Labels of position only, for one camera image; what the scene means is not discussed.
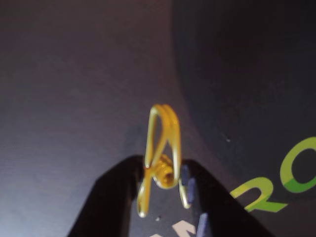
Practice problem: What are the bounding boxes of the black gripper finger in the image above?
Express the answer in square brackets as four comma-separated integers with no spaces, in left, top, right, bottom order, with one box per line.
[181,159,272,237]
[66,155,147,237]

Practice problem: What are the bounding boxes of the yellow wire clip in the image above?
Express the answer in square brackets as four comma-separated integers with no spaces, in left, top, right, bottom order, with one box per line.
[137,103,192,219]

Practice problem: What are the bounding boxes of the grey mat with WOWROBO print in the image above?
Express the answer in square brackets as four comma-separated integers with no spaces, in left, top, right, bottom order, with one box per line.
[0,0,316,237]

